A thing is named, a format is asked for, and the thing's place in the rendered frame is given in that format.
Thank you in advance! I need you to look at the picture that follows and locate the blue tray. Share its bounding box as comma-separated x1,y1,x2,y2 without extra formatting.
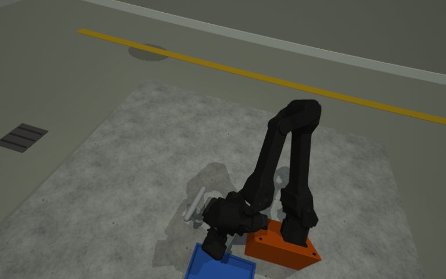
184,242,256,279

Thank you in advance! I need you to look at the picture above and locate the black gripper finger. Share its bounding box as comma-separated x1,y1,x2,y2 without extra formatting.
207,227,216,235

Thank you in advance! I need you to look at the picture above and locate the grey metal ring with tab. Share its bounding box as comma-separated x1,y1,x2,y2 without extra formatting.
185,203,210,232

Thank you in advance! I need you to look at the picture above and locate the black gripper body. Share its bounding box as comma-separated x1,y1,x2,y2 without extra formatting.
202,191,243,260

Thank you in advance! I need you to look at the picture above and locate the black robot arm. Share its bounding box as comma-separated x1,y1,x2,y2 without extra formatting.
202,99,321,248

